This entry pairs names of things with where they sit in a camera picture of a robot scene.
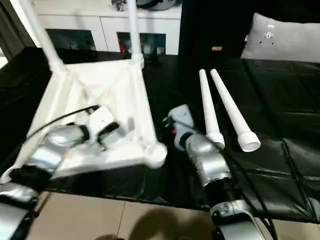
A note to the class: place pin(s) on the white plastic table top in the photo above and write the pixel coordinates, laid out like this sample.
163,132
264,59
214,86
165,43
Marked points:
100,100

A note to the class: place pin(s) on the white plastic table leg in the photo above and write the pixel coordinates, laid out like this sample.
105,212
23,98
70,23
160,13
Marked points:
47,42
211,112
135,37
232,112

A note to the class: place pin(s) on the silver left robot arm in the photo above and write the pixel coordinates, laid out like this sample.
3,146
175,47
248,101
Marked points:
40,160

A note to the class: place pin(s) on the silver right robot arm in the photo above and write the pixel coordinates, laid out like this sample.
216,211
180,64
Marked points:
210,160

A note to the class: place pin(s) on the black work mat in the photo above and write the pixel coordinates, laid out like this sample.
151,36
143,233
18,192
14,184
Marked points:
275,100

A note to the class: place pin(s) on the white glass-door cabinet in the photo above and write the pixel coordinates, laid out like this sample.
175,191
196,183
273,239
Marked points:
105,25

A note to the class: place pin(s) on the grey round cooker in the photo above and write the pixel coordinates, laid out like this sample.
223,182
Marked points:
155,3

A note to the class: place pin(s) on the grey cushion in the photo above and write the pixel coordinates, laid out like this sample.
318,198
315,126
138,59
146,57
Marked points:
282,40

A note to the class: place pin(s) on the grey pleated curtain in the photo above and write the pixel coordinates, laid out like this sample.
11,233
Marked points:
12,27

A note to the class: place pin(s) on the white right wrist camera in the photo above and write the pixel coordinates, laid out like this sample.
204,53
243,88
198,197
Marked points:
182,117

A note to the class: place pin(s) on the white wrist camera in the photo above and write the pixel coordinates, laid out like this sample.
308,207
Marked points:
101,120
182,117

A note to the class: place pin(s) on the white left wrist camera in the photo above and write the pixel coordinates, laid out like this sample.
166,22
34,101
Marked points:
101,120

